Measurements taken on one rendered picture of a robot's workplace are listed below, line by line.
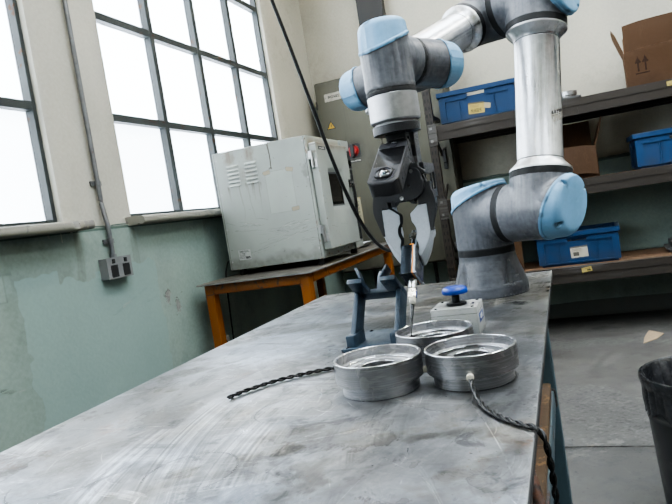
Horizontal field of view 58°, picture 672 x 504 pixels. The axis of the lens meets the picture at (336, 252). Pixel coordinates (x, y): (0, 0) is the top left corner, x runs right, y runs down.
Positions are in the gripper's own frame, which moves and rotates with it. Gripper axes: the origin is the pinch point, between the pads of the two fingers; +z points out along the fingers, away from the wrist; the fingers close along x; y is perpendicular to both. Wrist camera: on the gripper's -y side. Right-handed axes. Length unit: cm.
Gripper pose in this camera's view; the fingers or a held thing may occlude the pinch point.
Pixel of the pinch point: (412, 258)
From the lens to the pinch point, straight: 91.3
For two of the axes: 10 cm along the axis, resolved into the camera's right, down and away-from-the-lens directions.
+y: 3.9, -1.2, 9.1
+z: 1.6, 9.9, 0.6
